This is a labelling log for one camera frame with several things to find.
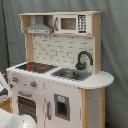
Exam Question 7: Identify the wooden toy kitchen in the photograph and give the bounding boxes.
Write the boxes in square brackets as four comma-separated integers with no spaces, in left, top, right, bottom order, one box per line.
[7,11,114,128]

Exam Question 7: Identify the oven knob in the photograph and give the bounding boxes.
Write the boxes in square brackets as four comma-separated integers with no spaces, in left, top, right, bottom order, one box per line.
[30,81,37,88]
[12,77,18,82]

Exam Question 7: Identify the white toy microwave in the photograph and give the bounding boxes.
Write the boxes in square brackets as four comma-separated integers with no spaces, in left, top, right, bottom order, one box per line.
[54,14,91,34]

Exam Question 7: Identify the white oven door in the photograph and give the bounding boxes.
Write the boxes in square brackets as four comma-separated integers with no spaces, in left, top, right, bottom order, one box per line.
[12,87,43,128]

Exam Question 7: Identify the grey ice dispenser panel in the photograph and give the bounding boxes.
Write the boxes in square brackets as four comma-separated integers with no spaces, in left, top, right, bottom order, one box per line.
[54,94,70,120]

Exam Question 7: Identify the grey range hood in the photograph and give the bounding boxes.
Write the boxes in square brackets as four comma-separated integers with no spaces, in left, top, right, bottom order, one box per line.
[24,16,52,34]

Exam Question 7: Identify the black stovetop red burners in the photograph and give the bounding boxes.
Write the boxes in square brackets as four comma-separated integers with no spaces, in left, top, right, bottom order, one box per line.
[18,62,55,73]

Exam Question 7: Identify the grey cabinet door handle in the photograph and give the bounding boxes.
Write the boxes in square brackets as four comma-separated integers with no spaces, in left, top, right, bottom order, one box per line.
[47,102,51,120]

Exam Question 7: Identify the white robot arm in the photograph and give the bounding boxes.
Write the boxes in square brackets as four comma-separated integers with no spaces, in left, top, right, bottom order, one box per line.
[0,73,37,128]

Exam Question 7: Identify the black toy faucet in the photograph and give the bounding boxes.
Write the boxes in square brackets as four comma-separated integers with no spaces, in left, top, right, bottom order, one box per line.
[75,51,93,70]

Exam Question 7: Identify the right oven knob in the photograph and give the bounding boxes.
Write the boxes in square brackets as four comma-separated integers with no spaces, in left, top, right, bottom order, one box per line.
[30,81,37,88]

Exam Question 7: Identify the grey toy sink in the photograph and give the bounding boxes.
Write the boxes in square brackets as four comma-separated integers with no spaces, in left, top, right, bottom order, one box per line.
[52,68,92,81]

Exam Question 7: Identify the left oven knob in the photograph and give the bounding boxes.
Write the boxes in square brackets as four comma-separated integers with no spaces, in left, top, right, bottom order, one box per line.
[12,77,18,82]

